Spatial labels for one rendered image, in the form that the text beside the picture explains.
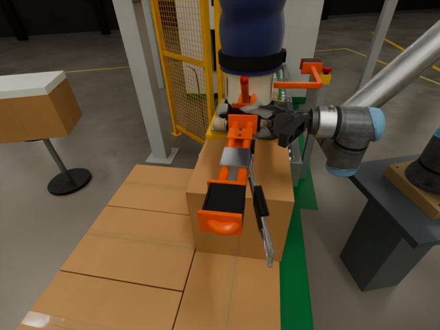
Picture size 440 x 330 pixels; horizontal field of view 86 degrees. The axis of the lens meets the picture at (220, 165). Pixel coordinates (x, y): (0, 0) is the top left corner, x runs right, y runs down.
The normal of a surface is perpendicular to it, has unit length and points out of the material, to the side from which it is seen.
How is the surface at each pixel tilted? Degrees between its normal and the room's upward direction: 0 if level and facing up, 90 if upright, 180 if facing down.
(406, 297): 0
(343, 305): 0
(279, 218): 90
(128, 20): 90
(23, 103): 90
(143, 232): 0
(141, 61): 90
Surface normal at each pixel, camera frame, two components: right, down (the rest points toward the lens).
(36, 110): 0.18, 0.60
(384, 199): -0.04, -0.79
